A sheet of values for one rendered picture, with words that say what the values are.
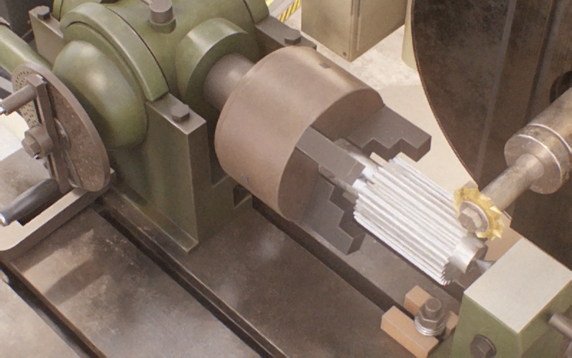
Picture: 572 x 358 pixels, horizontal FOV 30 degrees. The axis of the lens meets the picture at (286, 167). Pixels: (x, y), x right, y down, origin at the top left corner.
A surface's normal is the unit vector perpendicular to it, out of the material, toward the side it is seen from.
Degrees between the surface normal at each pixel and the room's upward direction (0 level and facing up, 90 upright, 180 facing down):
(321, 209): 65
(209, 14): 39
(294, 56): 13
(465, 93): 90
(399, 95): 0
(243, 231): 0
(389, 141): 5
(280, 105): 28
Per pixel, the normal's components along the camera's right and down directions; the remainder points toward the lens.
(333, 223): -0.64, 0.21
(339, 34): -0.71, 0.53
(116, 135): 0.12, 0.78
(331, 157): -0.40, -0.23
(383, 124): -0.06, -0.61
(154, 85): 0.63, 0.17
